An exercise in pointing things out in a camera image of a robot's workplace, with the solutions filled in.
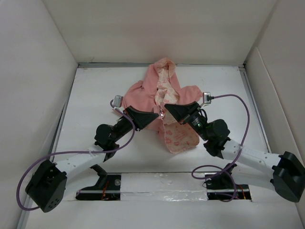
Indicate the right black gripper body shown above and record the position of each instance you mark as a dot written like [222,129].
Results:
[198,123]

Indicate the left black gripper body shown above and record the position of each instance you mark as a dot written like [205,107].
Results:
[128,112]

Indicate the silver zipper slider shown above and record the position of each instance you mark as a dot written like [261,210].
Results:
[162,113]

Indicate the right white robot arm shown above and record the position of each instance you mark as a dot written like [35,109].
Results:
[283,174]

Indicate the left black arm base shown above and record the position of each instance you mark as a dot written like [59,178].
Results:
[107,187]

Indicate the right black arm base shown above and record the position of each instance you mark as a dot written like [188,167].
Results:
[221,188]

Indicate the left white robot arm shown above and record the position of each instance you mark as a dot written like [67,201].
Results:
[48,183]

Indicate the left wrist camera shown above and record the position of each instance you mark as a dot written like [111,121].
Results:
[117,102]

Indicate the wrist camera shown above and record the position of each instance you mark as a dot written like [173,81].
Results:
[117,102]
[207,99]

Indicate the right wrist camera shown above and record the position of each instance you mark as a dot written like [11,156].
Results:
[207,99]

